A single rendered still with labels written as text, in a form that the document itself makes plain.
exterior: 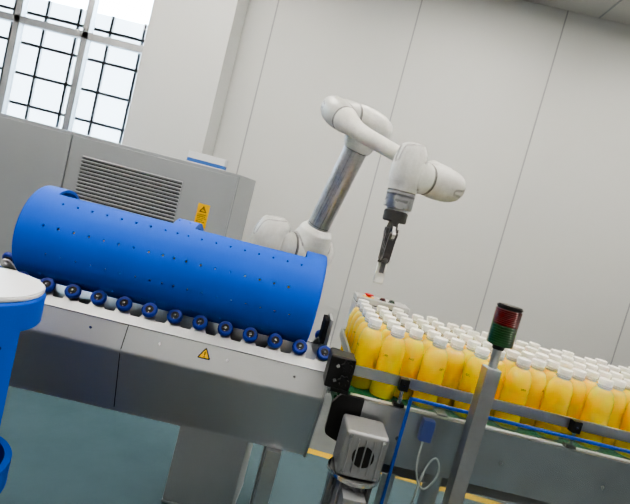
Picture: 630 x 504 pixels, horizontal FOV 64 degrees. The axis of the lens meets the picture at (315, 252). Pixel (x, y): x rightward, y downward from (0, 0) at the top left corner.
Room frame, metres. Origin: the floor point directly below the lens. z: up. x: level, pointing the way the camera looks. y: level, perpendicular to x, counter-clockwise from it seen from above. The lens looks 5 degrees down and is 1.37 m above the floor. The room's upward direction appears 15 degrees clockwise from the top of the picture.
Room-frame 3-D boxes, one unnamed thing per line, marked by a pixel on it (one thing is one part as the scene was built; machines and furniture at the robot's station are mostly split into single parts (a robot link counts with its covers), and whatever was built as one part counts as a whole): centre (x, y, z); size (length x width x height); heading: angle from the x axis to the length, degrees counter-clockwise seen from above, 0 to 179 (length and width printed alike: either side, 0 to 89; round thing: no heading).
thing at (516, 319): (1.23, -0.49, 1.23); 0.06 x 0.06 x 0.04
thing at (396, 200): (1.59, -0.21, 1.45); 0.09 x 0.09 x 0.06
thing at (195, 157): (3.31, 0.83, 1.48); 0.24 x 0.12 x 0.08; 95
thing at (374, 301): (1.87, -0.29, 1.05); 0.20 x 0.10 x 0.10; 93
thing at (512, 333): (1.23, -0.49, 1.18); 0.06 x 0.06 x 0.05
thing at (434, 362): (1.42, -0.41, 0.99); 0.07 x 0.07 x 0.19
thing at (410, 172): (1.60, -0.22, 1.56); 0.13 x 0.11 x 0.16; 121
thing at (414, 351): (1.45, -0.35, 0.99); 0.07 x 0.07 x 0.19
